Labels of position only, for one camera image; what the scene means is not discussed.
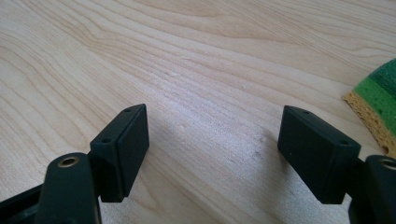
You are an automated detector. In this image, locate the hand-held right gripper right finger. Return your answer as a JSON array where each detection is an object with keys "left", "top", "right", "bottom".
[{"left": 276, "top": 105, "right": 362, "bottom": 205}]

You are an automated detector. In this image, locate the green and yellow sponge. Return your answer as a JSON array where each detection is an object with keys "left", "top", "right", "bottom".
[{"left": 342, "top": 58, "right": 396, "bottom": 160}]

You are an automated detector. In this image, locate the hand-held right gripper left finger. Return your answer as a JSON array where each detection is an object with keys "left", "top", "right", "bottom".
[{"left": 89, "top": 103, "right": 150, "bottom": 203}]

